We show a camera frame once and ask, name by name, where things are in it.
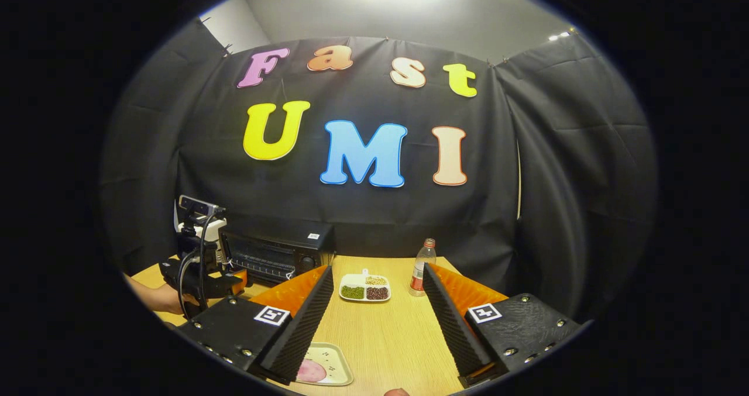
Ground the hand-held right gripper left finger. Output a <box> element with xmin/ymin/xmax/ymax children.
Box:
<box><xmin>174</xmin><ymin>264</ymin><xmax>335</xmax><ymax>386</ymax></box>

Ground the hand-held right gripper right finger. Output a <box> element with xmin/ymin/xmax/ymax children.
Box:
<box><xmin>422</xmin><ymin>261</ymin><xmax>585</xmax><ymax>388</ymax></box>

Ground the pink ham slice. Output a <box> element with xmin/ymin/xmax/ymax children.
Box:
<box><xmin>296</xmin><ymin>358</ymin><xmax>328</xmax><ymax>384</ymax></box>

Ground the black electric oven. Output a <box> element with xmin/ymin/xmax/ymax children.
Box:
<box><xmin>219</xmin><ymin>223</ymin><xmax>338</xmax><ymax>286</ymax></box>

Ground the cream rectangular food tray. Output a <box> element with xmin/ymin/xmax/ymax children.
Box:
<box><xmin>296</xmin><ymin>342</ymin><xmax>355</xmax><ymax>387</ymax></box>

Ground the clear plastic water bottle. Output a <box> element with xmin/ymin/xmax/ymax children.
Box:
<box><xmin>408</xmin><ymin>238</ymin><xmax>438</xmax><ymax>298</ymax></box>

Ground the white divided plate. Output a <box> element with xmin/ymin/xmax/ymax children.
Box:
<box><xmin>339</xmin><ymin>268</ymin><xmax>392</xmax><ymax>303</ymax></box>

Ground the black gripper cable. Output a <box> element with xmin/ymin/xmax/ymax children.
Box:
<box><xmin>177</xmin><ymin>206</ymin><xmax>228</xmax><ymax>321</ymax></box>

